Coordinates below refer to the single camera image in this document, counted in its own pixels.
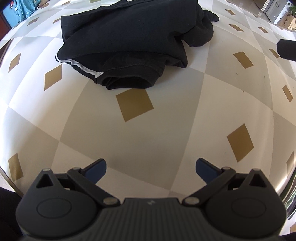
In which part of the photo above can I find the black jacket with white stripes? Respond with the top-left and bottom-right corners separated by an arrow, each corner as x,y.
56,1 -> 219,90

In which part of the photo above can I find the cardboard box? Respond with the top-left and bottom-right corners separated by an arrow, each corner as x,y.
277,15 -> 296,31

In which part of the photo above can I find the checkered diamond tablecloth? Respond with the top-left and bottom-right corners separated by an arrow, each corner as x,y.
1,1 -> 295,199

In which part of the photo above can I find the blue cartoon garment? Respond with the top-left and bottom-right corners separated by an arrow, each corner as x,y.
11,0 -> 42,24

